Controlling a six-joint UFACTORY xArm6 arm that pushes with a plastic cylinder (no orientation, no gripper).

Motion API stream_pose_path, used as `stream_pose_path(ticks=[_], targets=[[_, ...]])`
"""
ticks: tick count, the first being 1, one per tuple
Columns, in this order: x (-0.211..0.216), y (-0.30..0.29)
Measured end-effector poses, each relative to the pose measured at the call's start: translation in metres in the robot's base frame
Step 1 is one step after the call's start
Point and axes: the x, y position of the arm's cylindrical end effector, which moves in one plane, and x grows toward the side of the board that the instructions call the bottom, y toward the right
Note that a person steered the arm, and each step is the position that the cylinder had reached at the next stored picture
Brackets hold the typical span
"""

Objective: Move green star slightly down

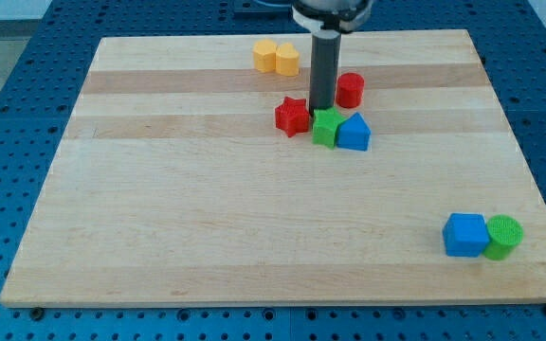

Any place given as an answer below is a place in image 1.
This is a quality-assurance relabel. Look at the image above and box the red star block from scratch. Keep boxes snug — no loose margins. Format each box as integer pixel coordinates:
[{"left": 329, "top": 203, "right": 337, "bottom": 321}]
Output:
[{"left": 275, "top": 97, "right": 310, "bottom": 137}]

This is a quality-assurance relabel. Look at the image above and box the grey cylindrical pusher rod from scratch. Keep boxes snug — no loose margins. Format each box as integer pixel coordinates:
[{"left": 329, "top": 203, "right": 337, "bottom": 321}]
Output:
[{"left": 308, "top": 30, "right": 341, "bottom": 114}]

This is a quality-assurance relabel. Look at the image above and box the blue triangular prism block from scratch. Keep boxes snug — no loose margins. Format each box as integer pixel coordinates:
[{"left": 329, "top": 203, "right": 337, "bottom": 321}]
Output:
[{"left": 336, "top": 112, "right": 372, "bottom": 152}]

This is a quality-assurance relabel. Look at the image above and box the red cylinder block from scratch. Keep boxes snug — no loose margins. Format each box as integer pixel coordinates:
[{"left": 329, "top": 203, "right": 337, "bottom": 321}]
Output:
[{"left": 336, "top": 73, "right": 365, "bottom": 108}]

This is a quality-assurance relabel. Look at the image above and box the green star block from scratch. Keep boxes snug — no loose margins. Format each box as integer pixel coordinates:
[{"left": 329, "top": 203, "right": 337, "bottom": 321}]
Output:
[{"left": 312, "top": 107, "right": 346, "bottom": 149}]

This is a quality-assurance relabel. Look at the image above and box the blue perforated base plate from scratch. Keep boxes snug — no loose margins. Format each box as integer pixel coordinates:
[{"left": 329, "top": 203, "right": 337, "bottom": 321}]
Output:
[{"left": 0, "top": 1, "right": 546, "bottom": 340}]

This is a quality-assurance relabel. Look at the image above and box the yellow hexagon block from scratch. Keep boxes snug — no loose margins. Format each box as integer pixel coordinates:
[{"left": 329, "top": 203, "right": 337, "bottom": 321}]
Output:
[{"left": 252, "top": 39, "right": 278, "bottom": 73}]

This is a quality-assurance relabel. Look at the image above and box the green cylinder block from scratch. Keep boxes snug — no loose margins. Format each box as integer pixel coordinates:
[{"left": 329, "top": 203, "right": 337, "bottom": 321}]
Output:
[{"left": 482, "top": 214, "right": 524, "bottom": 260}]

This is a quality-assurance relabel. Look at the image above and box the blue cube block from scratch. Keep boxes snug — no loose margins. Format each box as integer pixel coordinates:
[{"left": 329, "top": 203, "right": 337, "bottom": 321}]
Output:
[{"left": 442, "top": 212, "right": 490, "bottom": 258}]

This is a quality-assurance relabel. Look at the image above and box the wooden board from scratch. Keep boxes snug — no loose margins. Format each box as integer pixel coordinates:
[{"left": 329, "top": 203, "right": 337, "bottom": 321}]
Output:
[{"left": 0, "top": 29, "right": 546, "bottom": 308}]

